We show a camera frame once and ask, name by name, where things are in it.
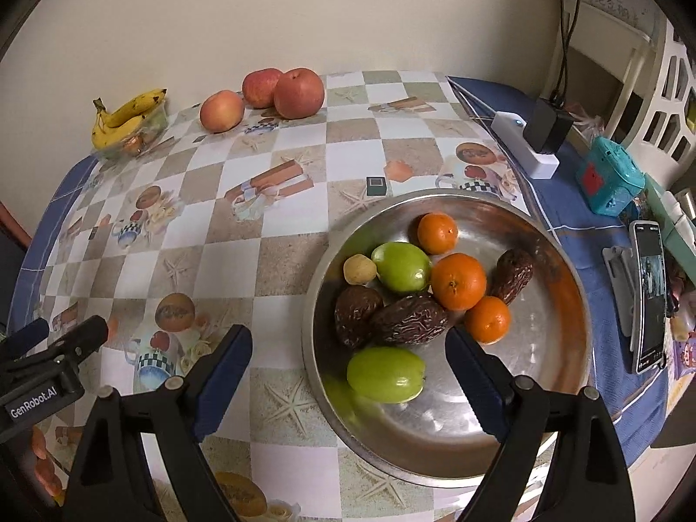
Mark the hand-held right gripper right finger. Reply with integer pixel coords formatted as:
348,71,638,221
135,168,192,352
443,326,637,522

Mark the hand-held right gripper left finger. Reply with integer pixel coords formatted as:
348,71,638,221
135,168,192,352
62,323,254,522

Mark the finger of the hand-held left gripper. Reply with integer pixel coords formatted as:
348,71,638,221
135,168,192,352
0,317,51,364
11,314,110,373

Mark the small mandarin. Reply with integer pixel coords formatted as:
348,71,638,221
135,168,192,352
464,296,512,345
418,212,459,254

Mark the round metal bowl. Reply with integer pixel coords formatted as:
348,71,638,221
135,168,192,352
301,188,595,489

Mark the dark brown avocado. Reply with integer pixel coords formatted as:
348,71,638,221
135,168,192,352
334,285,384,350
371,294,450,346
490,248,535,305

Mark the large orange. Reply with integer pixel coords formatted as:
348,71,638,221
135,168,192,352
431,253,488,311

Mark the small yellow longan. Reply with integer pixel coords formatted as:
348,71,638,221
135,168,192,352
343,254,377,286

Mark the person's left hand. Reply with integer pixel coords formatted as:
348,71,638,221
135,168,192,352
30,425,65,504

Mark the dark chair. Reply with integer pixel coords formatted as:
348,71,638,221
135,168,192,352
0,201,33,332

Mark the checkered printed tablecloth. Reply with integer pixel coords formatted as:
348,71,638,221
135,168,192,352
22,70,545,522

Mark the blue tablecloth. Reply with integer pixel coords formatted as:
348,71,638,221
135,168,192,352
11,76,669,468

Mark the smartphone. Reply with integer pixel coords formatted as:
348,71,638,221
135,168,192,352
629,220,669,375

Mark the clear plastic container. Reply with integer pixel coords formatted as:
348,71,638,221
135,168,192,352
95,107,169,161

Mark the yellow banana bunch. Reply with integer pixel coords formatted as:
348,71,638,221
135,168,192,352
91,88,167,150

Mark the white power strip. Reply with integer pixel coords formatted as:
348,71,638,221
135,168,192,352
491,111,560,180

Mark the teal box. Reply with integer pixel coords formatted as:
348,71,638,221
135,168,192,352
576,136,646,215

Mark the pale green box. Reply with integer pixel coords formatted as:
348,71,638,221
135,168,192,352
644,174,696,262

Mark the pale pink apple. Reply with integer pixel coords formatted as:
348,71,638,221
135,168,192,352
199,90,245,134

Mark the black charger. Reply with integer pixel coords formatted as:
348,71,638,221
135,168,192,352
525,97,576,154

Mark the dark red apple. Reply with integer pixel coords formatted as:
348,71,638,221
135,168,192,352
242,68,284,110

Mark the large red apple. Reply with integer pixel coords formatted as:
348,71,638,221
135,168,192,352
273,68,326,120

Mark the white plastic rack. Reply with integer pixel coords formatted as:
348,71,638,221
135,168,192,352
544,0,696,175

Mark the black cable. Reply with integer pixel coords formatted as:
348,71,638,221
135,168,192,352
544,0,606,103

